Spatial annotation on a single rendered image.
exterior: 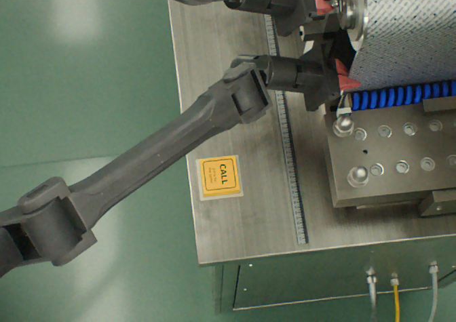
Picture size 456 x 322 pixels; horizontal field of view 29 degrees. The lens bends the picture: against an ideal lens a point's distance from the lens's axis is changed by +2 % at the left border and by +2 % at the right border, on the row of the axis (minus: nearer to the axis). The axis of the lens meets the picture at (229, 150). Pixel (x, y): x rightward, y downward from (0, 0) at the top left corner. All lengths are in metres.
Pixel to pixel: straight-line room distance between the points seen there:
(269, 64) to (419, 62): 0.26
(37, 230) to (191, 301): 1.31
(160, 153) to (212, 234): 0.36
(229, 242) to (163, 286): 0.92
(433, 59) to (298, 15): 0.29
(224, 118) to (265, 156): 0.32
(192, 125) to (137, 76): 1.38
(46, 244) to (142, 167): 0.18
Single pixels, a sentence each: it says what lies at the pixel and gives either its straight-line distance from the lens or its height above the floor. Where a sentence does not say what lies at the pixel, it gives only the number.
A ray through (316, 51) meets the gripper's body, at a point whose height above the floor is 1.13.
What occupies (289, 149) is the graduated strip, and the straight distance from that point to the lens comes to 1.66.
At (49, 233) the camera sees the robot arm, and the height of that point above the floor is 1.29.
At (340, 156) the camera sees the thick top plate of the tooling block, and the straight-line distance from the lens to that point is 1.53.
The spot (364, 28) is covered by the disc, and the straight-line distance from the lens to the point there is 1.34.
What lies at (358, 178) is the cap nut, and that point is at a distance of 1.49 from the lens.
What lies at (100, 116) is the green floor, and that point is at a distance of 2.66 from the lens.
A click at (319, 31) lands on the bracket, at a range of 1.49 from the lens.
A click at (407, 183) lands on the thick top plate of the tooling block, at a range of 1.54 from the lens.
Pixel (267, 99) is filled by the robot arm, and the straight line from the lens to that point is 1.41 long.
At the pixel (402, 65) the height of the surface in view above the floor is 1.13.
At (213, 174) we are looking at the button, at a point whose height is 0.92.
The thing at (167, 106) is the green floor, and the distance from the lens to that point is 2.65.
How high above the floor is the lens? 2.48
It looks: 73 degrees down
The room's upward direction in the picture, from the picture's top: 3 degrees clockwise
